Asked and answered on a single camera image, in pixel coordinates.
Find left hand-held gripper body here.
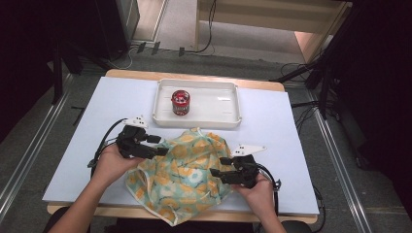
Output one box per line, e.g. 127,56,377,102
116,115,149,160

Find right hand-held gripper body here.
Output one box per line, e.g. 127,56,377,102
230,144,267,189

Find green orange-print cloth bag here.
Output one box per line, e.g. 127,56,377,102
124,126,239,227

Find red can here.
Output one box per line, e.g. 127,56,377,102
170,89,191,117

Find white plastic tray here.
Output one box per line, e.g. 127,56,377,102
152,78,243,129

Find person's right hand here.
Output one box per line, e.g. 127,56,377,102
232,176,277,222

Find person's left hand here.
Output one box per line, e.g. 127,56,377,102
92,144,144,192

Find white board table cover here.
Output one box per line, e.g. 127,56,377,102
42,76,321,216

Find person's dark-clothed legs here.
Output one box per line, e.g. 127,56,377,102
42,207,313,233

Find wooden table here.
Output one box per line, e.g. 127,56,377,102
47,68,319,225

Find black metal stand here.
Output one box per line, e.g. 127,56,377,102
270,6,361,120
51,41,86,105

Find dark cabinet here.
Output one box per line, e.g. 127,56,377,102
95,0,141,61

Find left hand-held gripper cable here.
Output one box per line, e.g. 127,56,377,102
86,117,128,178

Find hand-held gripper cable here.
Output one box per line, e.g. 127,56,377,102
257,163,283,216
86,117,128,178

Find right hand-held gripper cable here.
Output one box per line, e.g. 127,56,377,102
257,163,283,216

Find small black floor bracket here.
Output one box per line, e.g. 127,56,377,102
71,105,86,127

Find black floor cables bundle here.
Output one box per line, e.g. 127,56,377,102
280,62,326,132

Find white floor cable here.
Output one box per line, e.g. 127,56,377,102
106,46,134,71

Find metal floor rail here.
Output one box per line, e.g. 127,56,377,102
0,74,74,222
305,90,374,233

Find black hanging cable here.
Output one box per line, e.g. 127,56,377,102
181,0,218,54

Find light wooden desk frame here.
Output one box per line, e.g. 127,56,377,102
193,0,354,64

